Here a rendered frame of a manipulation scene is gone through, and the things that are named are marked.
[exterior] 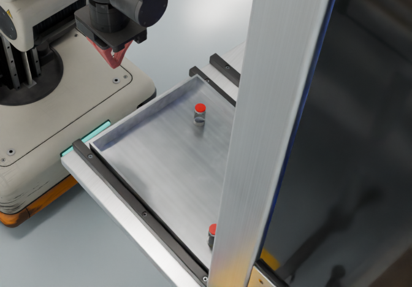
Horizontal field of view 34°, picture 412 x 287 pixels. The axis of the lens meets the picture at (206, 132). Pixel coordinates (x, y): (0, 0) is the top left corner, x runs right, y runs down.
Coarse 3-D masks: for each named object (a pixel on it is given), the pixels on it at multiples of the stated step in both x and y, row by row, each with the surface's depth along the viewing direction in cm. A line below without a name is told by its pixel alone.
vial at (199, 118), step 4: (196, 112) 126; (204, 112) 126; (196, 116) 126; (200, 116) 126; (204, 116) 127; (196, 120) 127; (200, 120) 127; (204, 120) 128; (196, 124) 128; (200, 124) 128
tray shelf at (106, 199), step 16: (240, 48) 142; (208, 64) 139; (240, 64) 139; (224, 80) 136; (160, 96) 133; (64, 160) 123; (80, 160) 123; (80, 176) 121; (96, 176) 121; (96, 192) 119; (112, 192) 119; (112, 208) 117; (128, 224) 116; (144, 240) 114; (160, 256) 112; (160, 272) 113; (176, 272) 111
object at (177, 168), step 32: (192, 96) 133; (128, 128) 127; (160, 128) 128; (192, 128) 128; (224, 128) 129; (128, 160) 123; (160, 160) 124; (192, 160) 124; (224, 160) 125; (160, 192) 120; (192, 192) 120; (192, 224) 116; (192, 256) 111
